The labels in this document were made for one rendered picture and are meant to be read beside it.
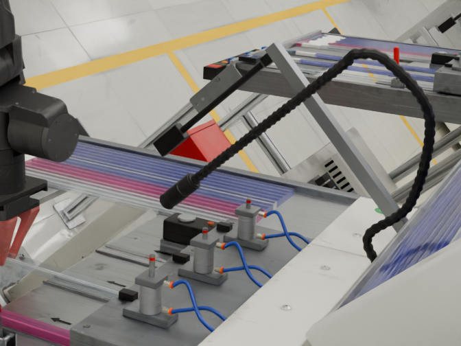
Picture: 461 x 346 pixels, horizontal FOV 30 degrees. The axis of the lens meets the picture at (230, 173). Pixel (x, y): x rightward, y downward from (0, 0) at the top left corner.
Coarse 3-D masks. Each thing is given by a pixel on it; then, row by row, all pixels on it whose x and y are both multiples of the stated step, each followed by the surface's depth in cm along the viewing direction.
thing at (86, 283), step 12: (12, 264) 106; (24, 264) 106; (36, 264) 105; (48, 264) 105; (48, 276) 104; (60, 276) 103; (72, 276) 103; (84, 276) 103; (84, 288) 102; (96, 288) 101; (108, 288) 101; (120, 288) 101
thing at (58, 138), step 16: (16, 80) 101; (0, 96) 98; (16, 96) 98; (32, 96) 98; (48, 96) 98; (16, 112) 97; (32, 112) 95; (48, 112) 95; (64, 112) 97; (16, 128) 97; (32, 128) 96; (48, 128) 95; (64, 128) 98; (16, 144) 98; (32, 144) 96; (48, 144) 96; (64, 144) 98; (64, 160) 99
